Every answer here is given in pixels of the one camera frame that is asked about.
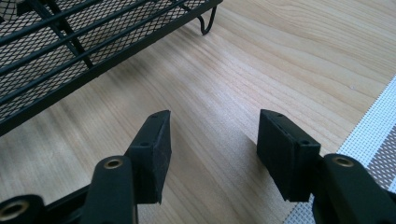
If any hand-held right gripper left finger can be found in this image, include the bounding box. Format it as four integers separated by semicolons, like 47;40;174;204
81;109;173;224

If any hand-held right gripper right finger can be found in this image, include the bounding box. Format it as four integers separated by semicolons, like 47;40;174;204
256;108;396;224

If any white and grey woven placemat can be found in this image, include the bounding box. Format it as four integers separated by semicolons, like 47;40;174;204
283;74;396;224

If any black metal mesh rack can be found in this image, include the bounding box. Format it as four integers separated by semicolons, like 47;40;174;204
0;0;224;137

